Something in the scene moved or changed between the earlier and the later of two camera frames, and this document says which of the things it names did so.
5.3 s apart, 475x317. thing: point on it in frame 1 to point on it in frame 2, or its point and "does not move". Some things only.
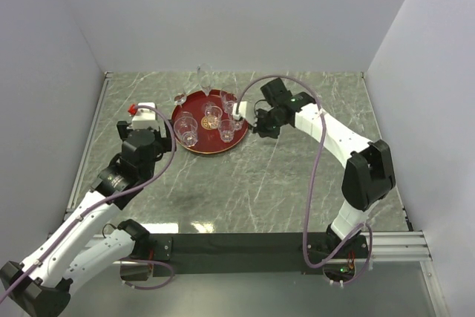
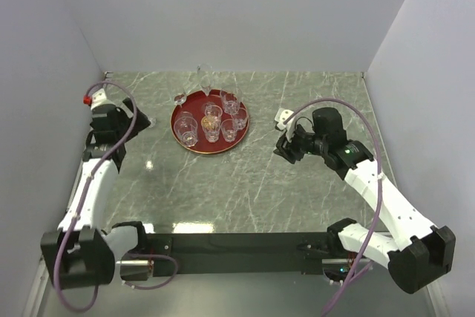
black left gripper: x=165 y=143 to x=141 y=122
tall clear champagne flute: x=204 y=75 does not move
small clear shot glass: x=226 y=128 does not move
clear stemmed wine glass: x=179 y=98 does not move
